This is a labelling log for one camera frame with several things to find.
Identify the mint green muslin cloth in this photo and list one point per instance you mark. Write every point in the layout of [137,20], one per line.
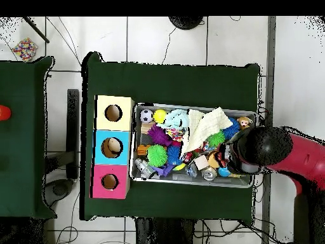
[175,118]

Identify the blue spiky rubber ball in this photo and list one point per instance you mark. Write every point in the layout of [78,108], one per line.
[174,155]
[232,128]

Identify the brown monkey plush toy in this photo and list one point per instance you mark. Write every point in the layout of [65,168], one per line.
[244,122]

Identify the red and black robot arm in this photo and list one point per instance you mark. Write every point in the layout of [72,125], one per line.
[266,146]

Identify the silver mesh bin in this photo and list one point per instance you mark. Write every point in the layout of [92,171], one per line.
[182,181]

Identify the wooden box with three holes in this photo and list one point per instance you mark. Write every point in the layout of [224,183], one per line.
[114,157]

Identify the purple spiky rubber ball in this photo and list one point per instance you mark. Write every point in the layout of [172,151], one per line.
[158,134]

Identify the yellow tennis ball toy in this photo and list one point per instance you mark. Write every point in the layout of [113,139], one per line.
[160,116]

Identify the green spiky rubber ball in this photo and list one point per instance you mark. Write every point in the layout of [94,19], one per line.
[157,155]

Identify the small soccer ball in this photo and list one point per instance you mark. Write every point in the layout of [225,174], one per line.
[146,116]

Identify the dark green table cloth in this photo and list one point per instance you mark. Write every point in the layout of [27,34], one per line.
[165,84]
[22,139]

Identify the black upright panel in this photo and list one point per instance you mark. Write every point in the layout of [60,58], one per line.
[72,132]

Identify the black round stand base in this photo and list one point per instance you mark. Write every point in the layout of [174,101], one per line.
[186,22]

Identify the dark grey round base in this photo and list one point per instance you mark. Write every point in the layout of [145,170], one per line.
[59,189]

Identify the grey metal pole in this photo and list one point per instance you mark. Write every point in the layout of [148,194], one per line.
[271,50]

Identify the red-orange round object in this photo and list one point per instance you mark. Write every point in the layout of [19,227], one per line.
[4,113]

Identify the multicoloured patterned bag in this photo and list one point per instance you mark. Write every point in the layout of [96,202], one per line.
[25,49]

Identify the thin black rod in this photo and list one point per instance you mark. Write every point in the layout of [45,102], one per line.
[36,30]

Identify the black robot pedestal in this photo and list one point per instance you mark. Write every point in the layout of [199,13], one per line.
[162,231]

